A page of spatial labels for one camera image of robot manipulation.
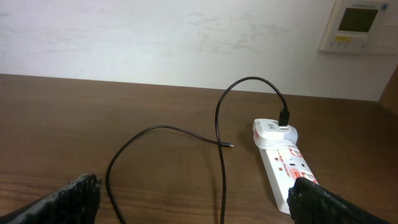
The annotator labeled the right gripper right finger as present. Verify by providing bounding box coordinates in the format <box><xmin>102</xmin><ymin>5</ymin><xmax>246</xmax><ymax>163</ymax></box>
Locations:
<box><xmin>287</xmin><ymin>177</ymin><xmax>388</xmax><ymax>224</ymax></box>

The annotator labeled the black usb charging cable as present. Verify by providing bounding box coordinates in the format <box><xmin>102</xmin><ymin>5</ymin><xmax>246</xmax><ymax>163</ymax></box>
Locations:
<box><xmin>104</xmin><ymin>76</ymin><xmax>291</xmax><ymax>224</ymax></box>

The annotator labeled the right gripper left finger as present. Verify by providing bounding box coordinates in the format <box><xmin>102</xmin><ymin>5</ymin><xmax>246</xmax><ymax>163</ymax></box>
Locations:
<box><xmin>1</xmin><ymin>174</ymin><xmax>102</xmax><ymax>224</ymax></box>

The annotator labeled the white usb charger adapter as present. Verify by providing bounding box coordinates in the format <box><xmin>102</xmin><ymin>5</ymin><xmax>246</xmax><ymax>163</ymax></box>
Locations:
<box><xmin>252</xmin><ymin>119</ymin><xmax>298</xmax><ymax>150</ymax></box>

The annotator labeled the white power strip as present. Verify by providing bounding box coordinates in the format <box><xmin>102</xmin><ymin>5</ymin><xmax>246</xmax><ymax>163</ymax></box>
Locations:
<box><xmin>259</xmin><ymin>145</ymin><xmax>318</xmax><ymax>214</ymax></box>

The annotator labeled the white wall control panel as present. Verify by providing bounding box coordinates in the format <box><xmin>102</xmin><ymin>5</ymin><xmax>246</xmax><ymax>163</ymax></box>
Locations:
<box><xmin>319</xmin><ymin>0</ymin><xmax>397</xmax><ymax>55</ymax></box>

